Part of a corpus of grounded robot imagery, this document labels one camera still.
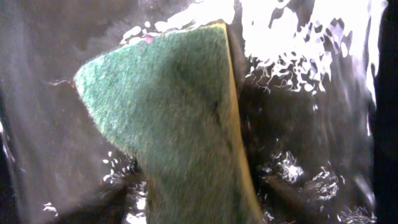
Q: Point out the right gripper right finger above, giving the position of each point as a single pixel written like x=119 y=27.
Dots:
x=385 y=133

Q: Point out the black water tray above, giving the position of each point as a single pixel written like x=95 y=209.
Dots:
x=303 y=72

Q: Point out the green yellow sponge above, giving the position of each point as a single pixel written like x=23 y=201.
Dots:
x=172 y=104

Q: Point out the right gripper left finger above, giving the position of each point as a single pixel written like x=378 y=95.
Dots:
x=9 y=210

